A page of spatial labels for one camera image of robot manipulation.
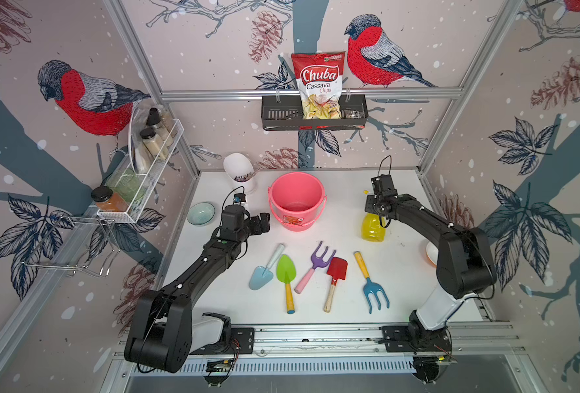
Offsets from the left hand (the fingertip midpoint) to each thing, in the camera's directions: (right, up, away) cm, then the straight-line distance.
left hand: (262, 210), depth 87 cm
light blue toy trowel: (0, -24, 0) cm, 24 cm away
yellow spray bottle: (+40, -7, 0) cm, 41 cm away
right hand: (+43, +3, +9) cm, 44 cm away
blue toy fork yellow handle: (+38, -26, -5) cm, 47 cm away
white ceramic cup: (-12, +16, +21) cm, 29 cm away
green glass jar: (-37, +9, -19) cm, 42 cm away
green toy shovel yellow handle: (+9, -23, 0) cm, 25 cm away
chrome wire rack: (-39, -5, -30) cm, 50 cm away
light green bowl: (-28, -2, +14) cm, 31 cm away
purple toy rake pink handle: (+20, -20, +3) cm, 29 cm away
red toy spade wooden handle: (+27, -22, -1) cm, 35 cm away
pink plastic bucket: (+13, +3, +19) cm, 23 cm away
